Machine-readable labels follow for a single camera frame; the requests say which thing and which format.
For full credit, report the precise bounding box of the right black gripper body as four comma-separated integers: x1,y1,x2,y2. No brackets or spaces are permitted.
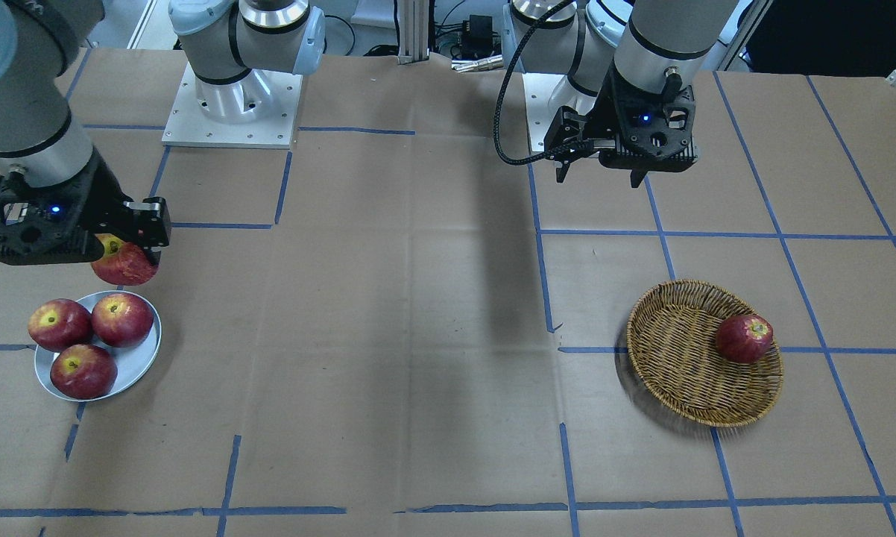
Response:
0,150,171,266

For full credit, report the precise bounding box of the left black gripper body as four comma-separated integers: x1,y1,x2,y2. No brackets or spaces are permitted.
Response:
544,66,699,173

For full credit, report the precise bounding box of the yellow red apple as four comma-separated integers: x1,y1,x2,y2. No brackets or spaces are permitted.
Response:
90,233,158,286

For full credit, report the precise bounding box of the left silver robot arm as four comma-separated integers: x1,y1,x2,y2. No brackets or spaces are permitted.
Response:
492,1,736,187

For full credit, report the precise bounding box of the red apple on plate far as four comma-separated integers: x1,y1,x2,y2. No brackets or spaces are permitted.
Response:
91,292,155,349

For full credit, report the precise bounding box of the red apple on plate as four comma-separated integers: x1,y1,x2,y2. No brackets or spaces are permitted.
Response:
28,298,94,353
50,344,118,401
91,292,155,349

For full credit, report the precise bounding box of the red apple on plate middle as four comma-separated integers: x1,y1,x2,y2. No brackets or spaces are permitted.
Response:
28,298,94,353

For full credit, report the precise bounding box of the light blue plate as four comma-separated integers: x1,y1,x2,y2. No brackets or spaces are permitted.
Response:
32,290,162,402

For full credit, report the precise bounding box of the red apple on plate outer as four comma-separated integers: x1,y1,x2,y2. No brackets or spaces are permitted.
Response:
50,344,118,401

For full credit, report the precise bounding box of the brown wicker basket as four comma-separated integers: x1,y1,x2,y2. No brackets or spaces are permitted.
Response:
625,279,785,428

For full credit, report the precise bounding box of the dark red apple in basket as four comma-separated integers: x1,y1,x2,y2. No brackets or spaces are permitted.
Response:
714,314,773,365

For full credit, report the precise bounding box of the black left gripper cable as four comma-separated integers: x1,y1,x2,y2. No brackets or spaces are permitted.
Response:
492,0,590,166

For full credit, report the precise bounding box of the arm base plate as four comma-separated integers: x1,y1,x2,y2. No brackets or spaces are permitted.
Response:
162,66,304,149
523,72,596,155

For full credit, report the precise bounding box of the aluminium frame post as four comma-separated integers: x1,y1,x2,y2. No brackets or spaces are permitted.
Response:
393,0,434,65

